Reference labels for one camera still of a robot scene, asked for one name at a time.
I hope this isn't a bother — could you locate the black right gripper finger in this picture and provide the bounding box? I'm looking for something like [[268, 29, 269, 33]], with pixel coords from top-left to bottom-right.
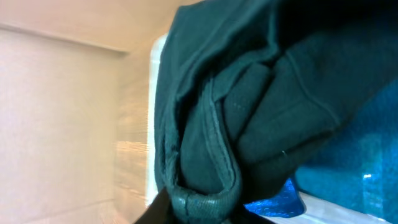
[[134, 188, 170, 224]]

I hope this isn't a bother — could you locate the black cloth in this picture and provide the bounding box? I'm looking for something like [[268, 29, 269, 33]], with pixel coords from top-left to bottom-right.
[[154, 0, 398, 224]]

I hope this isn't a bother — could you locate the blue glitter cloth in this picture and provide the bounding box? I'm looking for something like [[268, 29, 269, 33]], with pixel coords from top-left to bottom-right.
[[245, 81, 397, 223]]

